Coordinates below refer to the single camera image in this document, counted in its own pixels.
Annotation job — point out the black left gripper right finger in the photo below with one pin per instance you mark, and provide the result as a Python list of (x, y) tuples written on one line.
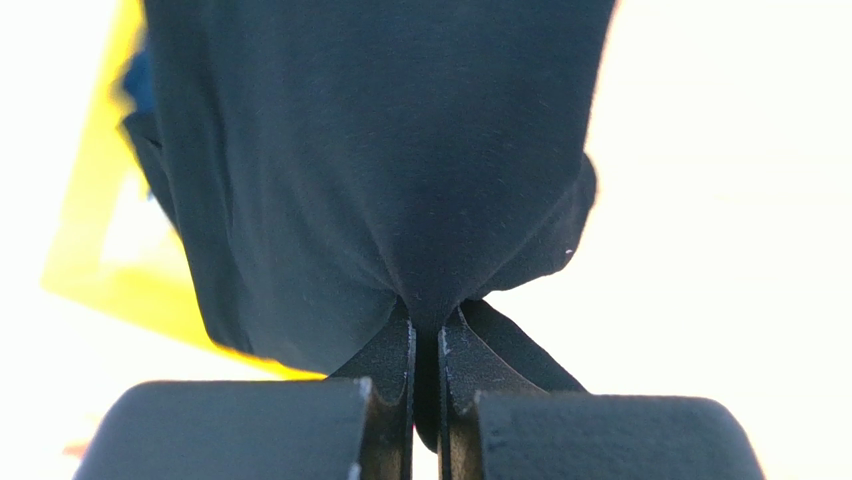
[(509, 411)]

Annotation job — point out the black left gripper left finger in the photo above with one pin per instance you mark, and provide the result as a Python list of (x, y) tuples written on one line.
[(355, 424)]

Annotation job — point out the black t shirt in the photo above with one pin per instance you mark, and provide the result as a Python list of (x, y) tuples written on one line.
[(326, 161)]

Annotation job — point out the yellow plastic bin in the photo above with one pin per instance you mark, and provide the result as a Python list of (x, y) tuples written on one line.
[(114, 250)]

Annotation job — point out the navy blue folded shirt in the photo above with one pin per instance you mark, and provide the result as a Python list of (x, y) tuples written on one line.
[(137, 82)]

